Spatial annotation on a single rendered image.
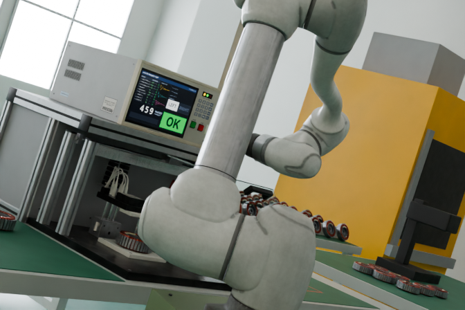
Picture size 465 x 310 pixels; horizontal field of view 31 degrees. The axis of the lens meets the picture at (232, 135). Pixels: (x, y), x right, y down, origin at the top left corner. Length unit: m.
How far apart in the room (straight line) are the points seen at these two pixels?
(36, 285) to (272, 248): 0.57
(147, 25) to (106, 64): 8.10
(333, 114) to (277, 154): 0.20
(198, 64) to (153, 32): 4.13
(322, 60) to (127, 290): 0.76
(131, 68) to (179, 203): 0.82
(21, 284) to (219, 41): 4.86
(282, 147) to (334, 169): 3.93
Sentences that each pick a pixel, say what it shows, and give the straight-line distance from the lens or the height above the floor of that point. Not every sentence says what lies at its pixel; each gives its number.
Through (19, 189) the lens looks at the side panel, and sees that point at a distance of 2.64.
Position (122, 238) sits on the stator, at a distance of 2.47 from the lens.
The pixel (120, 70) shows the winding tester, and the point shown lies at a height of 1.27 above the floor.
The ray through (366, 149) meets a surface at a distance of 6.21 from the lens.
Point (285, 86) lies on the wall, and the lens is 9.17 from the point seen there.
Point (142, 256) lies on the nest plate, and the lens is 2.45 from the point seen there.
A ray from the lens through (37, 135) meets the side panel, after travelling 2.62.
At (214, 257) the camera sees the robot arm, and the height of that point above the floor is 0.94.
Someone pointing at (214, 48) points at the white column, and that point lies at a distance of 6.67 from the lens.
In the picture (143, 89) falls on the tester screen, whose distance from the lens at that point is 2.55.
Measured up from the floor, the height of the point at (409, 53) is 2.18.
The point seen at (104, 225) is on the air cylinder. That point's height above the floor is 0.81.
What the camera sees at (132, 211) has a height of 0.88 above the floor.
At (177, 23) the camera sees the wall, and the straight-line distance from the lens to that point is 10.58.
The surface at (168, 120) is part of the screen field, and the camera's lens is 2.64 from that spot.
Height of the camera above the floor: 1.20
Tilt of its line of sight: level
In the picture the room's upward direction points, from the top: 18 degrees clockwise
